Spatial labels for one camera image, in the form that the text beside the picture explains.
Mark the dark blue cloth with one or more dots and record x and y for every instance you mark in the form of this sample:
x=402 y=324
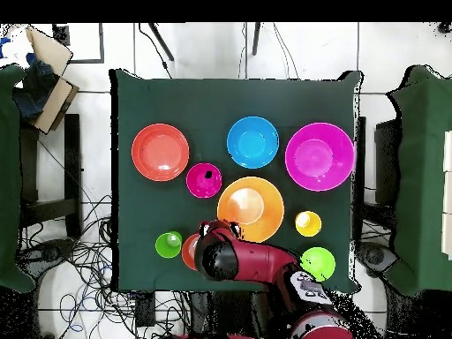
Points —
x=35 y=88

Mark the dark green tablecloth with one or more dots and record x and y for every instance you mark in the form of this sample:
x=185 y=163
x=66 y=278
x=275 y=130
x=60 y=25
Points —
x=212 y=102

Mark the small crimson bowl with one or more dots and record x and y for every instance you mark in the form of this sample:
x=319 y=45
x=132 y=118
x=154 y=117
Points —
x=201 y=183

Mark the black stool frame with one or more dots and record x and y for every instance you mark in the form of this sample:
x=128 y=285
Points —
x=72 y=159

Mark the black cabinet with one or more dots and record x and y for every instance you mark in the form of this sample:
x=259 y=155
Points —
x=386 y=159

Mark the wide red-orange bowl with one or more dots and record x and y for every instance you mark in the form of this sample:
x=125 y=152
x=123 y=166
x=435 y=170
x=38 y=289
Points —
x=160 y=152

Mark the cardboard box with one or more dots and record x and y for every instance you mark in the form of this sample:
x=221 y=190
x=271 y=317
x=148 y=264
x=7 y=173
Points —
x=53 y=51

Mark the large orange bowl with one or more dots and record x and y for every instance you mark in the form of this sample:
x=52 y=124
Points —
x=268 y=208

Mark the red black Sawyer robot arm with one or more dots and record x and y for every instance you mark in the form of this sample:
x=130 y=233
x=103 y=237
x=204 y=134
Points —
x=261 y=257

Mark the green bowl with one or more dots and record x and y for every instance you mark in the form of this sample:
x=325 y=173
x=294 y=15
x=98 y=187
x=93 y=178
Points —
x=319 y=263

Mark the grey pedestal foot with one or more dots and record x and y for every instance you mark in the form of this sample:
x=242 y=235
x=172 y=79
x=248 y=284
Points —
x=376 y=257

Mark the blue bowl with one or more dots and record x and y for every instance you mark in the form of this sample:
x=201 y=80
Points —
x=252 y=142

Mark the black tripod leg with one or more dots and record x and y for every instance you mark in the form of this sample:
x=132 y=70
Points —
x=160 y=40
x=256 y=39

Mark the large magenta bowl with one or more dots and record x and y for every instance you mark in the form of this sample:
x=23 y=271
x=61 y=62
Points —
x=319 y=156

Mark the yellow cup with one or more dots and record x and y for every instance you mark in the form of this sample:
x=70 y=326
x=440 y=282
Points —
x=310 y=226

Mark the dark green side cloth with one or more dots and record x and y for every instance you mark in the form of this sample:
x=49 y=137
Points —
x=9 y=176
x=423 y=176

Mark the green cup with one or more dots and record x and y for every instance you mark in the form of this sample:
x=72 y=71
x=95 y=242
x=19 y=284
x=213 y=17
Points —
x=167 y=245

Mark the small red-orange bowl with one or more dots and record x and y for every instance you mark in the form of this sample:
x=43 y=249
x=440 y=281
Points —
x=187 y=250

